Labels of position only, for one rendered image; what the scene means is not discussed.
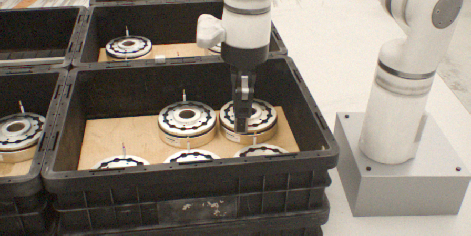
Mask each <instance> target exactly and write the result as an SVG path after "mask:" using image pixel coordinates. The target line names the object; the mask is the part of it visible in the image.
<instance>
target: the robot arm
mask: <svg viewBox="0 0 471 236"><path fill-rule="evenodd" d="M271 2H272V0H224V9H223V15H222V20H219V19H216V18H215V17H213V16H211V15H207V14H203V15H201V16H200V17H199V19H198V25H197V46H198V47H199V48H205V49H208V48H212V47H215V46H216V45H217V44H219V43H221V50H220V55H221V58H222V59H223V60H224V61H225V62H226V63H228V64H230V65H231V85H232V100H233V113H234V133H235V134H246V133H247V131H248V118H251V115H252V113H251V108H252V101H253V97H254V84H255V82H256V73H255V67H256V66H260V65H262V64H264V63H265V62H266V61H267V59H268V53H269V43H270V31H271ZM464 2H465V0H381V4H382V8H383V10H384V11H385V12H386V14H387V15H388V16H390V17H391V18H393V19H395V20H396V21H398V22H400V23H402V24H404V25H406V26H408V27H410V30H409V34H408V37H407V38H399V39H392V40H389V41H387V42H385V43H384V44H383V45H382V46H381V47H380V51H379V54H378V58H377V63H376V67H375V72H374V77H373V81H372V86H371V91H370V95H369V98H368V103H367V108H366V112H365V116H364V121H363V126H362V130H361V133H360V139H359V148H360V150H361V152H363V153H364V154H365V155H366V156H367V157H369V158H370V159H372V160H374V161H377V162H380V163H384V164H389V165H396V164H400V163H403V162H405V161H407V160H408V159H410V158H415V157H416V153H417V150H418V147H419V143H420V141H421V138H422V134H423V131H424V128H425V125H426V122H427V118H428V112H427V111H426V110H425V107H426V103H427V100H428V97H429V93H430V90H431V87H432V84H433V80H434V77H435V74H436V71H437V68H438V65H439V63H440V62H441V60H442V59H443V57H444V56H445V54H446V52H447V50H448V47H449V44H450V41H451V39H452V36H453V33H454V31H455V28H456V25H457V23H458V20H459V18H460V15H461V13H462V10H463V7H464Z"/></svg>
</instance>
